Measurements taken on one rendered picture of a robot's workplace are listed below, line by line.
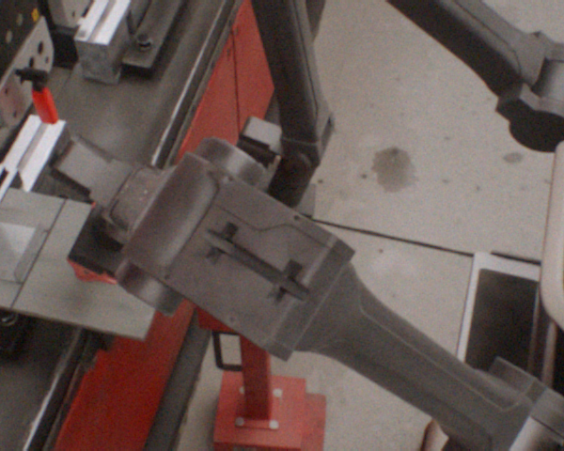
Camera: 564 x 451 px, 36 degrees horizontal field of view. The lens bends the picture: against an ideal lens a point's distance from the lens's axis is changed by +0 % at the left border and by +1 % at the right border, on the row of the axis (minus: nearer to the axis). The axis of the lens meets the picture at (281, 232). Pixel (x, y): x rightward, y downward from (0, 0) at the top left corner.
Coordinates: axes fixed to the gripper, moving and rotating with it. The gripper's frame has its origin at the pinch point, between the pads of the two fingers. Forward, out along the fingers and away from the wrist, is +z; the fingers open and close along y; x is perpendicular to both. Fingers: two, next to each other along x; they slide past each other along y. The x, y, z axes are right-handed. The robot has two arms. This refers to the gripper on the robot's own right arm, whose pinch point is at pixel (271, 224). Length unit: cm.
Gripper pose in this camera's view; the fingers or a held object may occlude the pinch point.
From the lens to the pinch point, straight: 145.3
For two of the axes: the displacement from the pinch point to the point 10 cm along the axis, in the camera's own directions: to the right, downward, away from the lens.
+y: -9.6, -2.2, -1.6
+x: -0.9, 8.2, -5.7
